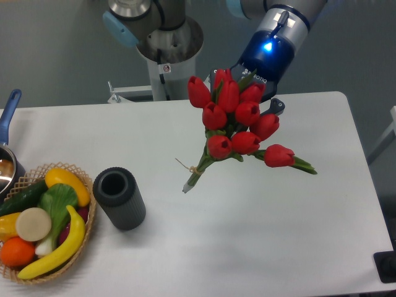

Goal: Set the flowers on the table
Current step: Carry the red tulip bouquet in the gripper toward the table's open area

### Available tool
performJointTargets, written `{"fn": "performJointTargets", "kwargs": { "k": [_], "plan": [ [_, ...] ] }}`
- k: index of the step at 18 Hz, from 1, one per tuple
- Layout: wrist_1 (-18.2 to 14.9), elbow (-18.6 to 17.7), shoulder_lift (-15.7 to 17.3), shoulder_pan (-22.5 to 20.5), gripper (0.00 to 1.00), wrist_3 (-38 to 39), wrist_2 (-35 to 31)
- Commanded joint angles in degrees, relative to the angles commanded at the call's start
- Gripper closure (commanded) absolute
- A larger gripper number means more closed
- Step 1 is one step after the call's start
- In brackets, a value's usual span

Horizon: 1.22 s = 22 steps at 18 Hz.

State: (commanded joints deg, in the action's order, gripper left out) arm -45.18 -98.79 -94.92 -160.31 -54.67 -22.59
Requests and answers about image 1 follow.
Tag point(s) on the beige round radish slice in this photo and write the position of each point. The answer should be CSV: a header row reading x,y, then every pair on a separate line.
x,y
33,224

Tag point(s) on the orange fruit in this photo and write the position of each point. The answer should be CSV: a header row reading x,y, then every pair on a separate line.
x,y
17,252

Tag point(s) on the green cucumber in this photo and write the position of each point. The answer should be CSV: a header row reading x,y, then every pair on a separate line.
x,y
24,199

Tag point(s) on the white furniture leg right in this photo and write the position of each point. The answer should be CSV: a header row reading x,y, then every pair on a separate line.
x,y
383,142

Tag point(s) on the purple red vegetable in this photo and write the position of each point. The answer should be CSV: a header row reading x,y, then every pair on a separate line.
x,y
83,212

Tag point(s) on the woven wicker basket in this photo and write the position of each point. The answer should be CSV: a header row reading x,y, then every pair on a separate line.
x,y
32,177

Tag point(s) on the blue handled saucepan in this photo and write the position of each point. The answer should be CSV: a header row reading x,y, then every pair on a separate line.
x,y
11,169

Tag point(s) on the yellow bell pepper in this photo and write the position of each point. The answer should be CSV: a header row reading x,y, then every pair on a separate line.
x,y
7,226

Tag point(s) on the green bok choy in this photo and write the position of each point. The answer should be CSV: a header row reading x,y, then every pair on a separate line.
x,y
54,202

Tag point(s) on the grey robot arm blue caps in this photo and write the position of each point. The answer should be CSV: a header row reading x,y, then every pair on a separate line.
x,y
291,20

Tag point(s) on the yellow banana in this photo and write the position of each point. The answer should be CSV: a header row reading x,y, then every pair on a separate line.
x,y
62,253

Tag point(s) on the dark grey ribbed vase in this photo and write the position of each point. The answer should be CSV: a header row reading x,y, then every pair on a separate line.
x,y
116,191

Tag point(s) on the black device at table edge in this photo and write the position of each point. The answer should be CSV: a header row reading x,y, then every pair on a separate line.
x,y
385,264

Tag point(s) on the yellow squash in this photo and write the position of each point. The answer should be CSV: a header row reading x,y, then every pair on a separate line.
x,y
62,176

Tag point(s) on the red tulip bouquet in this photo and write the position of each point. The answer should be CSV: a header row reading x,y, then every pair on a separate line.
x,y
235,126

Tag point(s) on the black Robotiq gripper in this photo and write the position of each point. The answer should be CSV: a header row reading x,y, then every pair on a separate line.
x,y
268,58

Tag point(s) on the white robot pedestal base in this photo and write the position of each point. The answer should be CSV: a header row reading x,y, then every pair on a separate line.
x,y
170,56

